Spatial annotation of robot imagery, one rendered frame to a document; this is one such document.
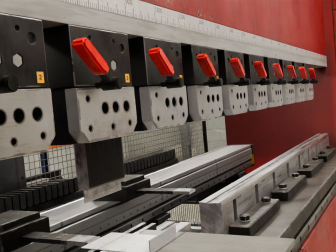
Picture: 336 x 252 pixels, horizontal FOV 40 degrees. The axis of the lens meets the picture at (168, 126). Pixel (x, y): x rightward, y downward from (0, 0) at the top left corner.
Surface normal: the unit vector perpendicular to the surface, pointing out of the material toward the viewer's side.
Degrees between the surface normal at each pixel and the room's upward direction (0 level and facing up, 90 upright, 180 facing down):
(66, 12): 90
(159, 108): 90
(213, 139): 90
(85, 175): 90
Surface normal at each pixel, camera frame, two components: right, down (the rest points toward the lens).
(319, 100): -0.46, 0.09
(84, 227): 0.88, -0.05
